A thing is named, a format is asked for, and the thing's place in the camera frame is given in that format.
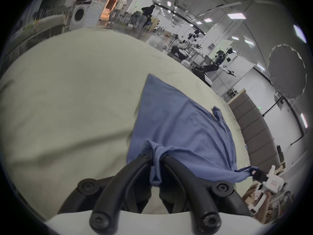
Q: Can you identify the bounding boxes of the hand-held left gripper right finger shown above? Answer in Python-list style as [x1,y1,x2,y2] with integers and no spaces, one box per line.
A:
[159,155,253,235]

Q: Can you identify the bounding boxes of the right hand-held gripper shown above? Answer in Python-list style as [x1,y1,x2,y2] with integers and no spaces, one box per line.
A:
[249,165,285,212]

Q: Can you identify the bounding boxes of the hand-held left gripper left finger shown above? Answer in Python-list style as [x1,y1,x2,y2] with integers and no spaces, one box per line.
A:
[59,154,153,231]

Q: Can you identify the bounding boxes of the blue shirt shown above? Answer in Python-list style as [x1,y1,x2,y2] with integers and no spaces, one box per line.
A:
[127,74,260,187]

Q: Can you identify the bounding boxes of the padded grey headboard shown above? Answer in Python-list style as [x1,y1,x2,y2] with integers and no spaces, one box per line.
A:
[229,91,282,171]

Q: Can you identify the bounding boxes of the grey photo umbrella on stand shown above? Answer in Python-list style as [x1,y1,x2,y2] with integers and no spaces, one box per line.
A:
[262,44,307,117]

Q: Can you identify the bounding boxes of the bed with beige sheet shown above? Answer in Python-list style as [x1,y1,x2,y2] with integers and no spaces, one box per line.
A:
[0,28,252,222]

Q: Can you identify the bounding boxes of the black and white robot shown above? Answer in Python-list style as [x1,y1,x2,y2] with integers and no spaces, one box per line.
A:
[192,50,237,87]
[171,33,204,59]

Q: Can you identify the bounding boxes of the white washing machine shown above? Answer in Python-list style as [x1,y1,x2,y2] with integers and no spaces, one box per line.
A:
[69,5,91,31]

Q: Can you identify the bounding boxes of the long counter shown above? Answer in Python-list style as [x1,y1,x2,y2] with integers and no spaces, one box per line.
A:
[5,5,74,58]

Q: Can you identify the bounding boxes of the white box appliance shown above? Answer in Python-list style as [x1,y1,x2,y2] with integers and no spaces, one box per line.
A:
[84,0,107,28]

